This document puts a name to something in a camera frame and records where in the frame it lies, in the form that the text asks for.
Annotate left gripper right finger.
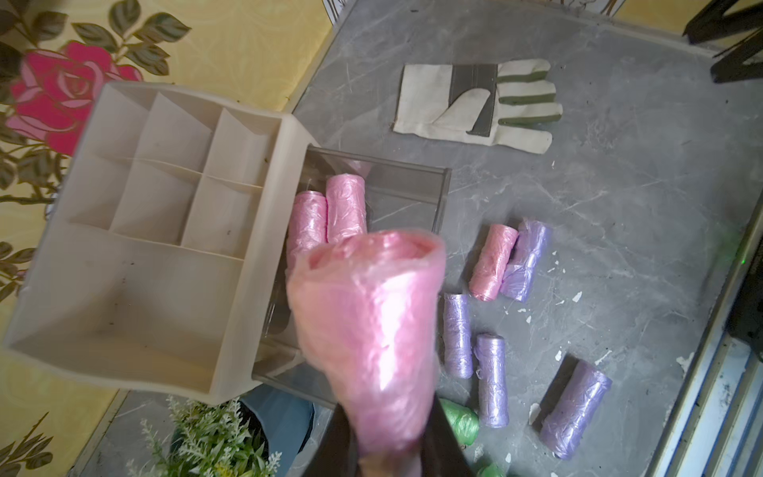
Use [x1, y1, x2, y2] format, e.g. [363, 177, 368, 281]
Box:
[420, 411, 474, 477]

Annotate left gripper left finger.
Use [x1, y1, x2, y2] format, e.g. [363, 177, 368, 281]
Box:
[302, 405, 362, 477]

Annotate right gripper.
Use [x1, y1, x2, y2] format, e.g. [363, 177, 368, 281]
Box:
[684, 0, 762, 83]

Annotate pink roll vertical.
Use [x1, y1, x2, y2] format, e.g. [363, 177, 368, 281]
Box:
[287, 230, 446, 455]

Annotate pink roll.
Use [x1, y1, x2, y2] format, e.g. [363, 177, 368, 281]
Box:
[286, 191, 328, 271]
[469, 224, 519, 302]

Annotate beige drawer organizer cabinet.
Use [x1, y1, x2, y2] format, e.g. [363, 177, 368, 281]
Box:
[4, 81, 315, 405]

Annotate transparent top drawer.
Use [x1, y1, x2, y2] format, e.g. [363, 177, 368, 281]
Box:
[252, 145, 452, 407]

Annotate pink roll diagonal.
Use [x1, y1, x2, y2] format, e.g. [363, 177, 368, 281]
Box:
[326, 174, 368, 244]

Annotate green roll upright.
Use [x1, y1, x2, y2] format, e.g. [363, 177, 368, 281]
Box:
[439, 399, 480, 447]

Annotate green roll upper left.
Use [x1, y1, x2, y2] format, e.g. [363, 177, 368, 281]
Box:
[476, 463, 506, 477]

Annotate purple roll middle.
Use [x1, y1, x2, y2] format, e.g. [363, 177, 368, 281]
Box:
[474, 333, 510, 429]

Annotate purple roll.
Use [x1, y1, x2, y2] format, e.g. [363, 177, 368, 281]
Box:
[540, 360, 612, 460]
[500, 221, 552, 302]
[474, 333, 510, 429]
[442, 293, 474, 379]

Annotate potted green plant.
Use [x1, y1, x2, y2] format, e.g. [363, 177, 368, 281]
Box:
[126, 396, 315, 476]

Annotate purple roll top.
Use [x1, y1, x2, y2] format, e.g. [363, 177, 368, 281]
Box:
[442, 293, 474, 379]

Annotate purple roll bottom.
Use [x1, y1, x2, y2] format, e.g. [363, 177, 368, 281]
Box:
[540, 360, 612, 460]

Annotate pink roll top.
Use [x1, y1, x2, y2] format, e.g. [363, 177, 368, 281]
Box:
[469, 224, 519, 302]

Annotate purple roll right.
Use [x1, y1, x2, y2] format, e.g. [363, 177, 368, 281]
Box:
[500, 221, 552, 302]

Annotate white work glove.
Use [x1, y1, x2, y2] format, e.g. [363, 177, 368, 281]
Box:
[393, 59, 564, 155]

